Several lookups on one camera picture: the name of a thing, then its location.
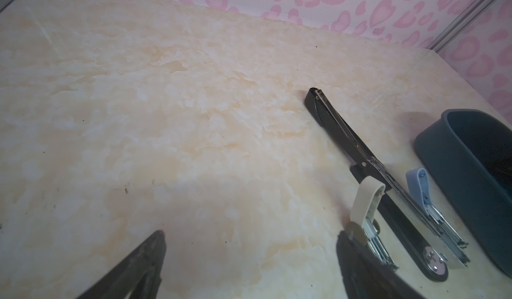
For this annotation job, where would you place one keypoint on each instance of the teal plastic tray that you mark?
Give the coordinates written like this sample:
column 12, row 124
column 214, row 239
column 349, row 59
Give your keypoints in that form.
column 468, row 154

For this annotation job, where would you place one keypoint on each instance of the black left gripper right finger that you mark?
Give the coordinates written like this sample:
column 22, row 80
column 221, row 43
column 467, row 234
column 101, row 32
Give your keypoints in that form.
column 364, row 276

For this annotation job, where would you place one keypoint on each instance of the black long stapler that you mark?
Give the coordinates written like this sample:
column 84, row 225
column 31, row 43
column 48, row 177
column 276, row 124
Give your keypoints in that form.
column 429, row 239

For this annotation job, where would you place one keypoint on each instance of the aluminium corner frame post right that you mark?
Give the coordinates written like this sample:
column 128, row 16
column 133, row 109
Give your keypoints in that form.
column 457, row 27

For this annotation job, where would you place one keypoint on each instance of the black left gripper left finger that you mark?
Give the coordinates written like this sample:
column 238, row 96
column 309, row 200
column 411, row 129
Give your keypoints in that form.
column 137, row 275

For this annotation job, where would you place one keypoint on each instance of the light blue mini stapler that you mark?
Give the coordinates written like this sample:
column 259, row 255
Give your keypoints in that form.
column 418, row 184

